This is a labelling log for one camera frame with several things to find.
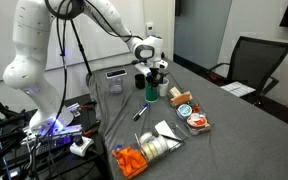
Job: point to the orange lidded round container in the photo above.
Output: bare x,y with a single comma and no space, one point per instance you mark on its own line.
195,120

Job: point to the blue black marker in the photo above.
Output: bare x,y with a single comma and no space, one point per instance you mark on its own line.
140,112

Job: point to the white wall thermostat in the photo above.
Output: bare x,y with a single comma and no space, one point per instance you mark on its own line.
150,28

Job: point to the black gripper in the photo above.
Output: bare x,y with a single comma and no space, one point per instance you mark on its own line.
154,78

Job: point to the orange cloth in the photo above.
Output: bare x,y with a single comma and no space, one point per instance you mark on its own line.
131,161

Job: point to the white paper cup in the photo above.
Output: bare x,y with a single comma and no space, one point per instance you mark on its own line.
163,87

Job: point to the black camera tripod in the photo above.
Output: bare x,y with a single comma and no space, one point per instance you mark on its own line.
81,49

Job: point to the black office chair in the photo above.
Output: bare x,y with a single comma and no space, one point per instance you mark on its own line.
253,62

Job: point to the black white tablet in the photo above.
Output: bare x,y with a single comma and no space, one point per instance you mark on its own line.
116,73

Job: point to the papers on chair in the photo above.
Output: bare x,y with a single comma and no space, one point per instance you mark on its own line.
238,89

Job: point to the grey tablecloth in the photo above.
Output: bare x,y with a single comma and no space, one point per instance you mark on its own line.
225,138

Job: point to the green plastic cup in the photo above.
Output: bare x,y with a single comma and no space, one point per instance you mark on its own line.
151,96

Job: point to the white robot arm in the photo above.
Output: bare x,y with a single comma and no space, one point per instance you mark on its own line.
33,21

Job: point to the purple folded umbrella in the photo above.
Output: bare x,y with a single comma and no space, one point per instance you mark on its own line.
135,62

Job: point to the white paper sheet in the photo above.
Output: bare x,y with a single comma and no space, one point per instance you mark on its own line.
166,136

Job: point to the white emergency stop button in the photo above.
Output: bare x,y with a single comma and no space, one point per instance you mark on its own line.
80,145

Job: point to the clear plastic box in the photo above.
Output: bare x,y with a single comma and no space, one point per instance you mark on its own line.
116,85

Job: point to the black mug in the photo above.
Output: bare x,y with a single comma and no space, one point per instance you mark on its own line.
139,81

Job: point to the clear tray with snacks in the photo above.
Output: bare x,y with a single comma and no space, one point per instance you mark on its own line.
196,108

